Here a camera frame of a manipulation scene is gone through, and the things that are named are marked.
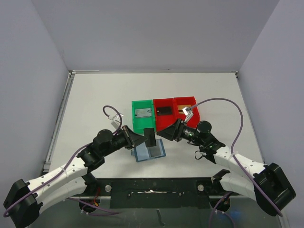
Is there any silver VIP card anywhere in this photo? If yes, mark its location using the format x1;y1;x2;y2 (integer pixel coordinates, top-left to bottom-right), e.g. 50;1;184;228
134;108;152;118

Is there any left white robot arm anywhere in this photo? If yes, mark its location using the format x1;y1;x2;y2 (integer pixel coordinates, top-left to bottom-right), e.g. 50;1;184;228
3;125;147;228

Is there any dark grey card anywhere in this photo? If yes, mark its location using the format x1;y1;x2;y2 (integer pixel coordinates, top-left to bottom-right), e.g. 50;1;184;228
149;146;163;158

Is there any green plastic bin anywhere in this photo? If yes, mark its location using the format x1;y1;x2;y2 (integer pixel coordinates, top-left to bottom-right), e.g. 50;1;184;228
132;100;156;134

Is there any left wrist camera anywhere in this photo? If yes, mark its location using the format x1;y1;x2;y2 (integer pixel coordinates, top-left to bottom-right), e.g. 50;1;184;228
108;114;122;129

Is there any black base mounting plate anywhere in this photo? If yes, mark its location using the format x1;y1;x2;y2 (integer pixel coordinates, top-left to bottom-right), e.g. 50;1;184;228
76;177;226;209

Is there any blue leather card holder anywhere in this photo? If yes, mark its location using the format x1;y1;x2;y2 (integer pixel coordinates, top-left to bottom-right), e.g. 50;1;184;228
131;139;166;162

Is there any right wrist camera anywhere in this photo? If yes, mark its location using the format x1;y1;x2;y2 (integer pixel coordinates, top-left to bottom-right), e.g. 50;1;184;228
183;108;194;123

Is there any gold card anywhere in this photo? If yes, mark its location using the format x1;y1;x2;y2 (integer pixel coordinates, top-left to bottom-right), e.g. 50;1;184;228
177;104;191;114

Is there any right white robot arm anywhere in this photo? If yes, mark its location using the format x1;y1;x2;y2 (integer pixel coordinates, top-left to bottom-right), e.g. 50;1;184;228
157;119;296;216

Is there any black card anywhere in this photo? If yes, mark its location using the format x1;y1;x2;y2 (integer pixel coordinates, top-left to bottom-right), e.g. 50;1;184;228
143;128;156;148
156;106;172;115

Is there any red plastic bin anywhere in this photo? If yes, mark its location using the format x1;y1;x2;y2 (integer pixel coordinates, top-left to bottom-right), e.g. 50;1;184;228
153;98;175;132
174;96;200;128

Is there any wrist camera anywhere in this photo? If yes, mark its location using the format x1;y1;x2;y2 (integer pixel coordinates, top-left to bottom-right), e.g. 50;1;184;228
108;114;122;129
183;108;194;123

